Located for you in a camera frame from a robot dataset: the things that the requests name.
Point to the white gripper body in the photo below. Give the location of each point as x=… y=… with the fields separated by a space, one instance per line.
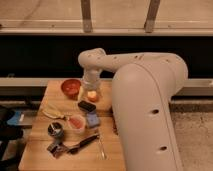
x=91 y=79

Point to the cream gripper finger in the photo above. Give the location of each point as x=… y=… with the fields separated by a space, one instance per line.
x=99 y=93
x=80 y=94

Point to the blue sponge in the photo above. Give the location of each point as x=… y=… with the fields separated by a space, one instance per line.
x=92 y=119

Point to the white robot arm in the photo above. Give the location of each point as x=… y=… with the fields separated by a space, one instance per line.
x=142 y=87

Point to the orange apple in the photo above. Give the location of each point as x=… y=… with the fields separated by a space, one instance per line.
x=92 y=96

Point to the black rectangular block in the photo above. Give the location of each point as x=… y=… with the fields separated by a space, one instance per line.
x=86 y=106

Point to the red bowl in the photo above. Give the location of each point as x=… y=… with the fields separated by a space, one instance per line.
x=71 y=88

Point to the pink plastic cup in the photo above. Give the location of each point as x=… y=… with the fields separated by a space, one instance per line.
x=77 y=123

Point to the yellow banana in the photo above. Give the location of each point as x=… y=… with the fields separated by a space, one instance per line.
x=53 y=112

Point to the purple grape bunch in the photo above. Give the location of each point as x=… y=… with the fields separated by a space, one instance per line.
x=114 y=126

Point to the round metal can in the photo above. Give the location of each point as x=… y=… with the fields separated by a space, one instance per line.
x=55 y=130

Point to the small metal clip tool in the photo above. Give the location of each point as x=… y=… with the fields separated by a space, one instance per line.
x=57 y=148

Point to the blue object on floor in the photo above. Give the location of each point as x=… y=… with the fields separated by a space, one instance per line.
x=24 y=118

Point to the black chair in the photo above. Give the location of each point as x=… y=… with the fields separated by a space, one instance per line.
x=7 y=133

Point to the black handled spatula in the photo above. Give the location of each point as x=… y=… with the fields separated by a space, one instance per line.
x=76 y=148

